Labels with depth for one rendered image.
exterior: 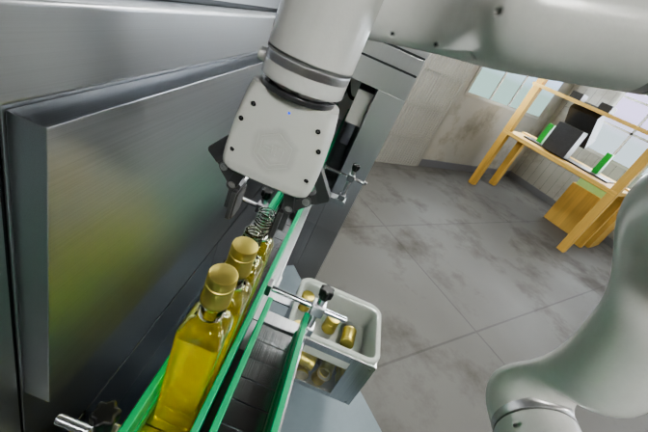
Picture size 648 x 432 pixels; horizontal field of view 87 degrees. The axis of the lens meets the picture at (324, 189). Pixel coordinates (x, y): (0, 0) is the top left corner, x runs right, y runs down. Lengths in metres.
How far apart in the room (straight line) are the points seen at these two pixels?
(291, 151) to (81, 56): 0.18
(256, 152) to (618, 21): 0.31
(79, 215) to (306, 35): 0.24
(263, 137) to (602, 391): 0.48
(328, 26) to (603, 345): 0.46
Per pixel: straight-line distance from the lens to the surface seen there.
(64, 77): 0.30
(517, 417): 0.66
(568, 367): 0.58
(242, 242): 0.45
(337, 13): 0.30
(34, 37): 0.27
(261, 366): 0.69
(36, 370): 0.50
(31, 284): 0.40
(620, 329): 0.53
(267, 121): 0.34
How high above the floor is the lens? 1.63
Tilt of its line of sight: 27 degrees down
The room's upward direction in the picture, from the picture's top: 24 degrees clockwise
